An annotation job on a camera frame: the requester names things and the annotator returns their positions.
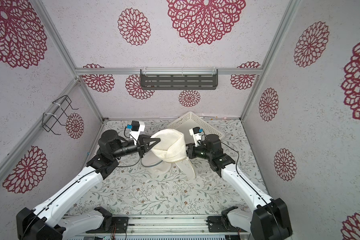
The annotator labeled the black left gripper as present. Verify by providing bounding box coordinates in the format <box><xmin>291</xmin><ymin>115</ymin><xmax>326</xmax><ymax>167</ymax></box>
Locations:
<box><xmin>111</xmin><ymin>133</ymin><xmax>160</xmax><ymax>159</ymax></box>

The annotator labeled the white mesh bag blue trim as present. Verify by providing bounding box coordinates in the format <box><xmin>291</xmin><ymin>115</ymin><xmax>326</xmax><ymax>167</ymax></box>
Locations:
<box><xmin>141</xmin><ymin>152</ymin><xmax>172</xmax><ymax>176</ymax></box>

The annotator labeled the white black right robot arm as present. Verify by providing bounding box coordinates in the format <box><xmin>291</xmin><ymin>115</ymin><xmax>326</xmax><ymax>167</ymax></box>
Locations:
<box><xmin>187</xmin><ymin>133</ymin><xmax>293</xmax><ymax>240</ymax></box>

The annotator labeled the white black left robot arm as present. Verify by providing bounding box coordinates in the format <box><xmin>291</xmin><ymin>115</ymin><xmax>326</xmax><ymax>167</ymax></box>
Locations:
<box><xmin>16</xmin><ymin>130</ymin><xmax>161</xmax><ymax>240</ymax></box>

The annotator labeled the white perforated plastic basket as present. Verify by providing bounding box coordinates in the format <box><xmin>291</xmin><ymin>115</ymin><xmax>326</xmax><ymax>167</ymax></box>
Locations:
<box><xmin>167</xmin><ymin>112</ymin><xmax>225</xmax><ymax>144</ymax></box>

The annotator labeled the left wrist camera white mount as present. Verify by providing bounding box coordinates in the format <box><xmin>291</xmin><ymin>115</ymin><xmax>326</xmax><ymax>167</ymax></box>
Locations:
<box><xmin>127</xmin><ymin>121</ymin><xmax>145</xmax><ymax>143</ymax></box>

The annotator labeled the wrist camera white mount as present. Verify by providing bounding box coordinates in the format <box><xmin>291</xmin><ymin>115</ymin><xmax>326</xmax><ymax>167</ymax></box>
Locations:
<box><xmin>127</xmin><ymin>121</ymin><xmax>145</xmax><ymax>143</ymax></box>
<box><xmin>189</xmin><ymin>127</ymin><xmax>204</xmax><ymax>147</ymax></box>

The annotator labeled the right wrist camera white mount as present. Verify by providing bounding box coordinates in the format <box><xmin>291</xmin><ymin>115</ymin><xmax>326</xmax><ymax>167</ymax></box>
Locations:
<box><xmin>189</xmin><ymin>127</ymin><xmax>204</xmax><ymax>147</ymax></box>

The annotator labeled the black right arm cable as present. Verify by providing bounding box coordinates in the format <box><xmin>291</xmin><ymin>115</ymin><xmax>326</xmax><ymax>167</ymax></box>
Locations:
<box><xmin>197</xmin><ymin>131</ymin><xmax>283</xmax><ymax>238</ymax></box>

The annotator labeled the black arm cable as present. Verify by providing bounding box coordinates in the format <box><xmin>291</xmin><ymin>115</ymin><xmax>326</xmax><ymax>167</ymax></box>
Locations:
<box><xmin>22</xmin><ymin>128</ymin><xmax>145</xmax><ymax>238</ymax></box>
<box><xmin>197</xmin><ymin>131</ymin><xmax>283</xmax><ymax>238</ymax></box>

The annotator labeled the dark grey wall shelf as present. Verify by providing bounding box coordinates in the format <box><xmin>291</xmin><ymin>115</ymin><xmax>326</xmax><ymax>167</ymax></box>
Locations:
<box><xmin>140</xmin><ymin>69</ymin><xmax>219</xmax><ymax>91</ymax></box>

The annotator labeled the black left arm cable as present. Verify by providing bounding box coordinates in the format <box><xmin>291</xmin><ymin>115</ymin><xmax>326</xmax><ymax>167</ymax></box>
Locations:
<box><xmin>22</xmin><ymin>128</ymin><xmax>145</xmax><ymax>238</ymax></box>

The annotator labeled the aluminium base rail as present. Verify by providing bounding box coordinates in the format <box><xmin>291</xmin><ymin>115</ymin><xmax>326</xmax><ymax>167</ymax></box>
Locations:
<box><xmin>62</xmin><ymin>214</ymin><xmax>289</xmax><ymax>240</ymax></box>

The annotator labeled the black wire wall rack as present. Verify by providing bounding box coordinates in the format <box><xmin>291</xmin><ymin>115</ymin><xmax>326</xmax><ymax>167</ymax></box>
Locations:
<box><xmin>41</xmin><ymin>95</ymin><xmax>78</xmax><ymax>136</ymax></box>

